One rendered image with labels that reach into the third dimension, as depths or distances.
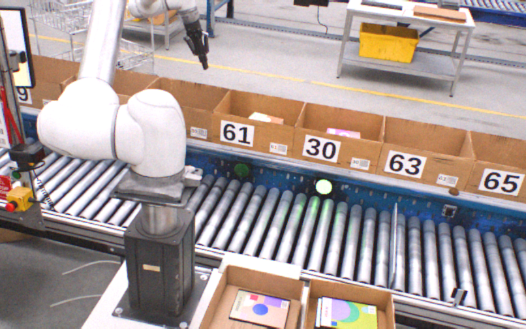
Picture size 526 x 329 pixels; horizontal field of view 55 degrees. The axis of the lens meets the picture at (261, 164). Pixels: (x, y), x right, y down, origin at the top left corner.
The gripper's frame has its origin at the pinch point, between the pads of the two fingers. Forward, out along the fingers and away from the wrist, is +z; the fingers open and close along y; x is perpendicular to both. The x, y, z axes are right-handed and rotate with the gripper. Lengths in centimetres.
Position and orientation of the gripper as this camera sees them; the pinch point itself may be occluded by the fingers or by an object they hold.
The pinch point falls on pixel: (203, 62)
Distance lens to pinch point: 244.9
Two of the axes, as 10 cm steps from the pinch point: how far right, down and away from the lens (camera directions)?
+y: 9.2, -0.3, -3.9
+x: 3.1, -5.6, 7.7
